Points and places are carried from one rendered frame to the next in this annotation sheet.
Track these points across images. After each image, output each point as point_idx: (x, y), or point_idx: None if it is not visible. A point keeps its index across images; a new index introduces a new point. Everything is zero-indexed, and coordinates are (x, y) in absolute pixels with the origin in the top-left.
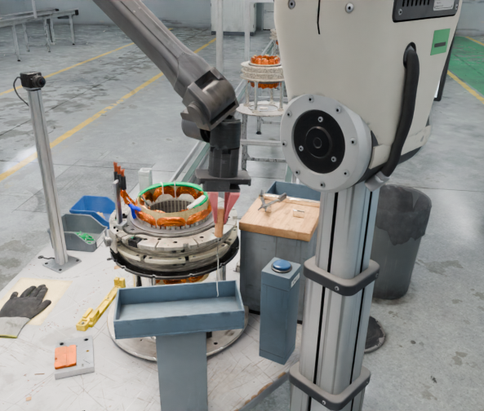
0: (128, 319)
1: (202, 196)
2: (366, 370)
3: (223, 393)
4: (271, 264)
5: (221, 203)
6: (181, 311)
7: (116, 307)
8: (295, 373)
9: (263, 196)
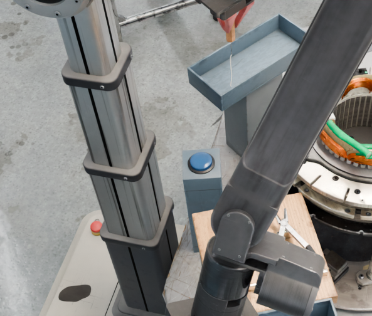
0: (269, 19)
1: (330, 115)
2: (86, 164)
3: (229, 167)
4: (214, 159)
5: (342, 188)
6: (253, 69)
7: (292, 22)
8: (147, 132)
9: (305, 247)
